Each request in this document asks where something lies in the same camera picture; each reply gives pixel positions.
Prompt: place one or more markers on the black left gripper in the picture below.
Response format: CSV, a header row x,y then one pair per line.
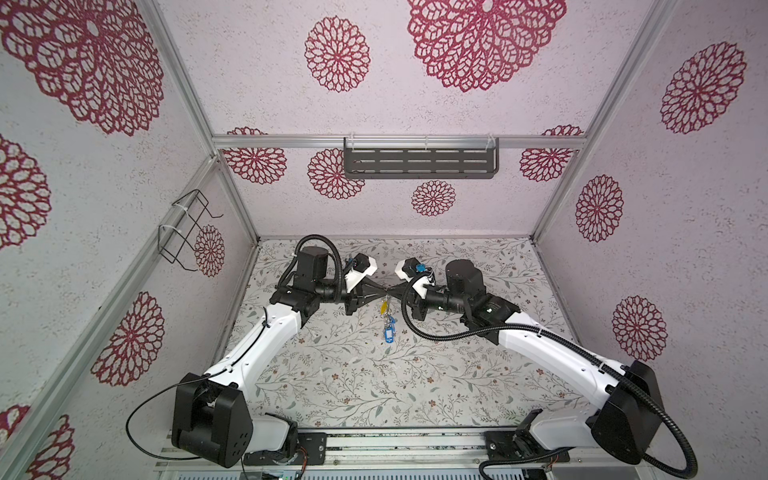
x,y
357,296

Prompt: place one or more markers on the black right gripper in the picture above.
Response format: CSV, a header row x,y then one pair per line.
x,y
412,299

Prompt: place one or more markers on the blue key tag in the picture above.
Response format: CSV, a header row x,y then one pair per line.
x,y
390,330

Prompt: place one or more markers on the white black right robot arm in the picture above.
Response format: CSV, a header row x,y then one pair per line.
x,y
625,409

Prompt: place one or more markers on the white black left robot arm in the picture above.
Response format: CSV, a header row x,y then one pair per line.
x,y
212,418

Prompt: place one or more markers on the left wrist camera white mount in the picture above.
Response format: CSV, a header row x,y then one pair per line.
x,y
361,266

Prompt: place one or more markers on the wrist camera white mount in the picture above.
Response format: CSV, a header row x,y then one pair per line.
x,y
361,266
411,268

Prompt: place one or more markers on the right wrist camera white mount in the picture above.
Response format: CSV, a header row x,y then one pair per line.
x,y
411,268

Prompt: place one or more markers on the dark grey wall shelf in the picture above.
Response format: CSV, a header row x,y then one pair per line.
x,y
424,163

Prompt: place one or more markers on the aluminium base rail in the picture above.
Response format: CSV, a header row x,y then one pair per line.
x,y
389,453

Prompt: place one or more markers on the black wire wall rack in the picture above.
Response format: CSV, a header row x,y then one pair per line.
x,y
178,237

